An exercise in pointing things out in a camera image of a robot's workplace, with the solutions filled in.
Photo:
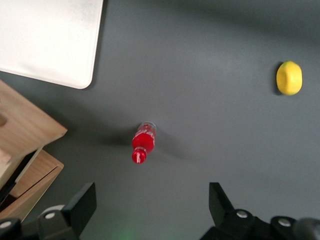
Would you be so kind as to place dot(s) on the cream rectangular tray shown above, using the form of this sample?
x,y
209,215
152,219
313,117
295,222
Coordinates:
x,y
47,37

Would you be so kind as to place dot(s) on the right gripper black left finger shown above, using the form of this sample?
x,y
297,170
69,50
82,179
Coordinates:
x,y
75,215

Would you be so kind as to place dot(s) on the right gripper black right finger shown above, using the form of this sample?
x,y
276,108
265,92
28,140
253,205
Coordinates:
x,y
223,215

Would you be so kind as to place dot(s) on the wooden drawer cabinet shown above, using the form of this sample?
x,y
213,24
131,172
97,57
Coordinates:
x,y
32,201

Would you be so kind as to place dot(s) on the yellow lemon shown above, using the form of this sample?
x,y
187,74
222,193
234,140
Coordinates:
x,y
289,78

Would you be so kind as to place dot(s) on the wooden drawer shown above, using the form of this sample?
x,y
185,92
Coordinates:
x,y
37,172
30,120

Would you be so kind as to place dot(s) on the small red soda bottle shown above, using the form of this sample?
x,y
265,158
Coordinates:
x,y
143,142

